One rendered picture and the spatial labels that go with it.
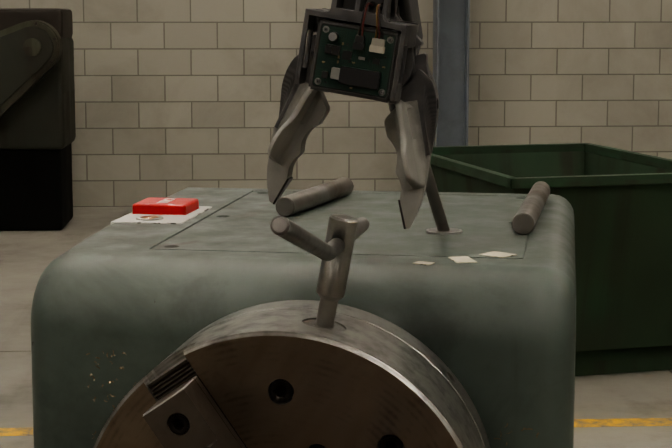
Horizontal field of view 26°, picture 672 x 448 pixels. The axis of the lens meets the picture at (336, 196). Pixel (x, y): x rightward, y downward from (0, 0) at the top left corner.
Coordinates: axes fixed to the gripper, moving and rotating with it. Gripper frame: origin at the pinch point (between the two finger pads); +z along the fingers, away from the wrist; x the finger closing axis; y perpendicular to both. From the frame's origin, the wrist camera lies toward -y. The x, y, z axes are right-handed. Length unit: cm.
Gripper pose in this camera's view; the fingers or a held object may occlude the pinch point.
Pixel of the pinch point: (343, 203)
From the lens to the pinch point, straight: 106.8
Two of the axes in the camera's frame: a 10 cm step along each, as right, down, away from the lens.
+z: -1.6, 9.8, 1.5
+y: -1.9, 1.2, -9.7
